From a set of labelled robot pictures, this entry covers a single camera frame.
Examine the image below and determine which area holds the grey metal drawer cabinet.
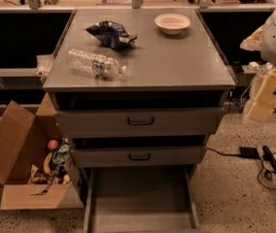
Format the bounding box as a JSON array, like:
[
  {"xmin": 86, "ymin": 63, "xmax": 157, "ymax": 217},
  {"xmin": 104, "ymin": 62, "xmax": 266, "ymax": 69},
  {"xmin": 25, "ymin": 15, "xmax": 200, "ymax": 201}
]
[{"xmin": 44, "ymin": 9, "xmax": 236, "ymax": 184}]

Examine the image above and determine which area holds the black power adapter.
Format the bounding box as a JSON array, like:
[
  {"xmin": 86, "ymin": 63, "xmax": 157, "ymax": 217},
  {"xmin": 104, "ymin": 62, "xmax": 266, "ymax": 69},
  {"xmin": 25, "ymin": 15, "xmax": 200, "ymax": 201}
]
[{"xmin": 239, "ymin": 147, "xmax": 259, "ymax": 159}]

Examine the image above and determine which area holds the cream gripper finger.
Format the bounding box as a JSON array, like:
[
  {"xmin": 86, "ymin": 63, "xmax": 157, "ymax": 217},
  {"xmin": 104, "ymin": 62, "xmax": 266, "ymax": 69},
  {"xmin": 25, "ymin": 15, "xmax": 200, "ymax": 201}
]
[{"xmin": 247, "ymin": 102, "xmax": 274, "ymax": 122}]

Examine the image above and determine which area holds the white plug adapter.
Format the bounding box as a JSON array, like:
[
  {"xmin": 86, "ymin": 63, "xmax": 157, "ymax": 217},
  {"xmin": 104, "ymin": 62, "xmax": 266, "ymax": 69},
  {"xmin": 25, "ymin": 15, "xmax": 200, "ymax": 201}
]
[{"xmin": 248, "ymin": 61, "xmax": 259, "ymax": 71}]

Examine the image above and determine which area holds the grey top drawer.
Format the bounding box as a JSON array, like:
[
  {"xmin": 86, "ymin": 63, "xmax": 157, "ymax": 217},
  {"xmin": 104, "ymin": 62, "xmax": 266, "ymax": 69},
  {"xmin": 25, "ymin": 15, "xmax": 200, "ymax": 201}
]
[{"xmin": 54, "ymin": 108, "xmax": 224, "ymax": 138}]

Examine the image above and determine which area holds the green snack pouch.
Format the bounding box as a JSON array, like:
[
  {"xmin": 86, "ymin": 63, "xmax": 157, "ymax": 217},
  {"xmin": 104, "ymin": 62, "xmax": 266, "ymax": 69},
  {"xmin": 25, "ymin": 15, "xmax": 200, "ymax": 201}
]
[{"xmin": 52, "ymin": 139, "xmax": 70, "ymax": 165}]

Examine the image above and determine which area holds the grey middle drawer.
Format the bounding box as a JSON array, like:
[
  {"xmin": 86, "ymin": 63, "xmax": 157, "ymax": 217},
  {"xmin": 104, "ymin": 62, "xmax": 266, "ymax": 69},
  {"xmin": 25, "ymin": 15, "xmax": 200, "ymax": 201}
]
[{"xmin": 71, "ymin": 146, "xmax": 207, "ymax": 167}]

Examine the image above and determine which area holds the red apple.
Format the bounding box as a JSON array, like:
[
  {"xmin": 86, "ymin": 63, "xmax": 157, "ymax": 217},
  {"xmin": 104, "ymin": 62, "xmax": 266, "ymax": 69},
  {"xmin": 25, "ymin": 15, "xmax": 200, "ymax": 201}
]
[{"xmin": 48, "ymin": 140, "xmax": 59, "ymax": 151}]

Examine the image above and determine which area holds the yellow banana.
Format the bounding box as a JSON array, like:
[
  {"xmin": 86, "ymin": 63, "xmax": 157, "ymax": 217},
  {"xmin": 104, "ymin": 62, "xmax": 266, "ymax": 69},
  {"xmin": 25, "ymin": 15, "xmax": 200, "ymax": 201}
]
[{"xmin": 43, "ymin": 152, "xmax": 52, "ymax": 175}]

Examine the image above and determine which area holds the grey open bottom drawer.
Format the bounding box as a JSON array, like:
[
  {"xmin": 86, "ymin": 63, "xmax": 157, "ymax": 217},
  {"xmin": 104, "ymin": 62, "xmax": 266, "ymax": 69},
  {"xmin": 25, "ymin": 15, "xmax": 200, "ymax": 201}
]
[{"xmin": 84, "ymin": 166, "xmax": 200, "ymax": 233}]

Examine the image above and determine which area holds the white shallow bowl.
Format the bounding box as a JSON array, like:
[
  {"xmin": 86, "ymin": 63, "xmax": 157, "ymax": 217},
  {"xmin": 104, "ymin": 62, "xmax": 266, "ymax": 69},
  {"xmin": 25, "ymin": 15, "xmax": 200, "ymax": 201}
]
[{"xmin": 155, "ymin": 14, "xmax": 190, "ymax": 35}]

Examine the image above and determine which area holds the brown cardboard box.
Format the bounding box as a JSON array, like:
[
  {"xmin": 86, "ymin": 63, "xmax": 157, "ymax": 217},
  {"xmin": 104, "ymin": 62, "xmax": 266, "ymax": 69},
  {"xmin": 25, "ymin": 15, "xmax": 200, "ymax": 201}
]
[{"xmin": 0, "ymin": 95, "xmax": 84, "ymax": 210}]

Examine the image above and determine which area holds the clear plastic water bottle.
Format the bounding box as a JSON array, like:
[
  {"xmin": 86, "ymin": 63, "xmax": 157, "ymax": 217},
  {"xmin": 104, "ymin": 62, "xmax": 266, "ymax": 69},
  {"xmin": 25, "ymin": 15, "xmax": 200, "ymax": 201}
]
[{"xmin": 66, "ymin": 49, "xmax": 127, "ymax": 79}]

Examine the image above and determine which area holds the blue crumpled chip bag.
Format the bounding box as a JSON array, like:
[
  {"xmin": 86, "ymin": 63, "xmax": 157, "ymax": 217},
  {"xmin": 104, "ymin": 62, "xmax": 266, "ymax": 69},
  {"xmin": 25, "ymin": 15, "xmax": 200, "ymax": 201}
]
[{"xmin": 86, "ymin": 20, "xmax": 138, "ymax": 50}]

